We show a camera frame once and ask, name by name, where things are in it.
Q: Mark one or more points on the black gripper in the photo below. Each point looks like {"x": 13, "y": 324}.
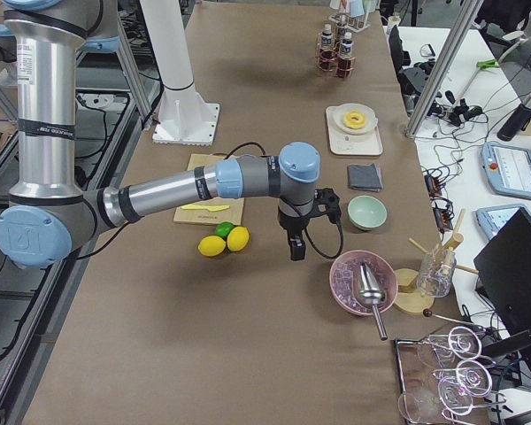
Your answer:
{"x": 293, "y": 222}

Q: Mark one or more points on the tea bottle dark liquid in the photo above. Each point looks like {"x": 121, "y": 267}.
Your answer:
{"x": 345, "y": 57}

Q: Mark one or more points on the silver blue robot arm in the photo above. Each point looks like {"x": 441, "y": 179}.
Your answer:
{"x": 49, "y": 215}

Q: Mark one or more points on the cream serving tray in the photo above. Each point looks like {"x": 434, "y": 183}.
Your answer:
{"x": 341, "y": 143}

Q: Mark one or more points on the metal glass tray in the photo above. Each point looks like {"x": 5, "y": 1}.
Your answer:
{"x": 412, "y": 372}

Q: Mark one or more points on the tea bottle in rack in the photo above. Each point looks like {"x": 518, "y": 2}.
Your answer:
{"x": 340, "y": 30}
{"x": 325, "y": 53}

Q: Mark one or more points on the pink ice bowl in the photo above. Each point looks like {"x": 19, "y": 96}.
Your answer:
{"x": 342, "y": 274}

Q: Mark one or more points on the yellow lemon right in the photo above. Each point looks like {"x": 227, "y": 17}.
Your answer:
{"x": 238, "y": 238}

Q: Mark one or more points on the yellow lemon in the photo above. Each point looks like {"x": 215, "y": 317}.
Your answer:
{"x": 238, "y": 238}
{"x": 211, "y": 246}

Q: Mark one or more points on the wooden cutting board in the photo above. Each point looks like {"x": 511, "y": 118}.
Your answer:
{"x": 233, "y": 214}

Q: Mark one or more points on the mint green bowl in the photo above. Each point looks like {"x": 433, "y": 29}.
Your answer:
{"x": 366, "y": 212}

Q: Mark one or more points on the green lime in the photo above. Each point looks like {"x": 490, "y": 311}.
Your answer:
{"x": 223, "y": 229}

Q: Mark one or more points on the yellow lemon left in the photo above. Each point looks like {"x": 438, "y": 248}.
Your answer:
{"x": 211, "y": 246}

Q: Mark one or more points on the grey folded cloth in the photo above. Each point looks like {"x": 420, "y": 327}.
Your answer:
{"x": 364, "y": 177}

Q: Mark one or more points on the yellow plastic knife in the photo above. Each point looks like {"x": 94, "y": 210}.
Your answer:
{"x": 209, "y": 208}

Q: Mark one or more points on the yellow donut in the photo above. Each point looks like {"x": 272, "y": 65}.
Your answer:
{"x": 354, "y": 119}

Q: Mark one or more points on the clear glass mug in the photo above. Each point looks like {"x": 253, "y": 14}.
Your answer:
{"x": 436, "y": 271}

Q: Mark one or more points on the wooden mug tree stand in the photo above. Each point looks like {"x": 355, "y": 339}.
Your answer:
{"x": 410, "y": 299}

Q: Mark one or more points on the white plate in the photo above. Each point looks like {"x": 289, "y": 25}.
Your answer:
{"x": 337, "y": 112}

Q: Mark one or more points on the wine glass upper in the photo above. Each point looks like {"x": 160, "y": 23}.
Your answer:
{"x": 448, "y": 349}

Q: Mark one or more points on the wine glass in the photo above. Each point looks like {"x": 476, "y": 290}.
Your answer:
{"x": 448, "y": 349}
{"x": 443, "y": 405}
{"x": 470, "y": 374}

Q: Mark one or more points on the blue teach pendant lower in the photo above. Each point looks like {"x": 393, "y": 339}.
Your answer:
{"x": 492, "y": 219}

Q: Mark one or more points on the blue teach pendant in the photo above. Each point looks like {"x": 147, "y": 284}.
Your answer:
{"x": 508, "y": 169}
{"x": 492, "y": 219}

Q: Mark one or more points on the wine glass lower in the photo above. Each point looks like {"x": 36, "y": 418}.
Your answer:
{"x": 443, "y": 405}

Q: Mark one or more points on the wine glass middle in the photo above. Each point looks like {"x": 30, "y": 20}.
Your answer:
{"x": 470, "y": 374}

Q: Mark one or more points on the blue teach pendant upper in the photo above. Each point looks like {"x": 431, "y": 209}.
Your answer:
{"x": 508, "y": 169}

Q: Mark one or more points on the black thermos bottle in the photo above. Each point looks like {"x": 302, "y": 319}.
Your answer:
{"x": 518, "y": 121}

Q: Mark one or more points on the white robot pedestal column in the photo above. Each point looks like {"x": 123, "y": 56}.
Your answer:
{"x": 183, "y": 115}

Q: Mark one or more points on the copper wire bottle rack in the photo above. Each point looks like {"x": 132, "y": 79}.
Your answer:
{"x": 333, "y": 69}

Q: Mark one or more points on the aluminium frame post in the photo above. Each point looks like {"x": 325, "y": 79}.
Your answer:
{"x": 456, "y": 36}

